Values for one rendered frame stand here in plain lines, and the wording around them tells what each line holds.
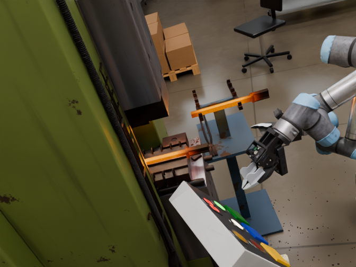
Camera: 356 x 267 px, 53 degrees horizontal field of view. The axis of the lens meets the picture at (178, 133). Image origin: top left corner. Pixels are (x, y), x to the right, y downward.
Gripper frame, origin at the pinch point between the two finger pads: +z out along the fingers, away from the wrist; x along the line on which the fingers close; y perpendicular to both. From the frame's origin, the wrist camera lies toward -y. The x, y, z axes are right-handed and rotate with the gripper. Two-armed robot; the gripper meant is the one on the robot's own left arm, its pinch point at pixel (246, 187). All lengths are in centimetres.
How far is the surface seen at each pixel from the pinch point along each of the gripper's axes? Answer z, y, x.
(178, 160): 11.5, -6.1, -44.9
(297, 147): -41, -151, -114
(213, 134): -7, -48, -87
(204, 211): 11.8, 17.5, 8.6
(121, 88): 0, 40, -36
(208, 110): -15, -22, -71
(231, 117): -22, -57, -94
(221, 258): 16.3, 17.5, 23.2
